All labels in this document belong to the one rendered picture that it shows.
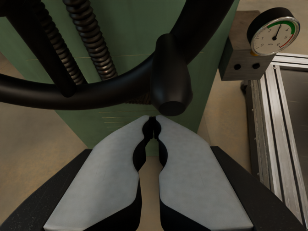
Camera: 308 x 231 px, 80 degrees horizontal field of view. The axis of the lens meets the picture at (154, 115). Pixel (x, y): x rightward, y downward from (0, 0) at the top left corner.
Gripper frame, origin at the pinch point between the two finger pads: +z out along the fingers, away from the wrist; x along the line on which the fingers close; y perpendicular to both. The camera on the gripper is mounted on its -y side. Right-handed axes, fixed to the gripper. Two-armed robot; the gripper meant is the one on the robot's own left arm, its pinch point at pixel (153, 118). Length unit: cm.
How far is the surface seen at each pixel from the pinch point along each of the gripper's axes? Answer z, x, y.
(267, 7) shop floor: 163, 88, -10
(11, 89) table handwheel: 6.1, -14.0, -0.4
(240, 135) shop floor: 65, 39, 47
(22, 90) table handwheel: 6.3, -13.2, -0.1
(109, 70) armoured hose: 12.7, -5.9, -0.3
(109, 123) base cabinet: 40.1, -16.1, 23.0
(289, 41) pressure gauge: 19.0, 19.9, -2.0
